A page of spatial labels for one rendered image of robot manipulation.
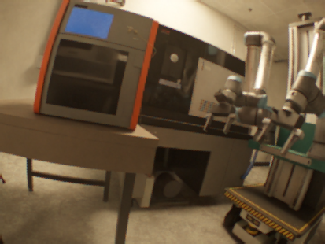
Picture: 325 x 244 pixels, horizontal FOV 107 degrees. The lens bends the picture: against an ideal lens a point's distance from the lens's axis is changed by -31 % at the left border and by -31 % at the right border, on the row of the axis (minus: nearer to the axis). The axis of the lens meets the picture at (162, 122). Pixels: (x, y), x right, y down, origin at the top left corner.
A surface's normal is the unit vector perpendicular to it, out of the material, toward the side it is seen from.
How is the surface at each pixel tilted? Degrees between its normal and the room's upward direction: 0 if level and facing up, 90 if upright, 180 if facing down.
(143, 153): 90
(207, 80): 90
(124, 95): 90
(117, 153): 90
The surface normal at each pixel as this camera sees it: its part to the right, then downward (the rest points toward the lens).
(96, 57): 0.36, 0.14
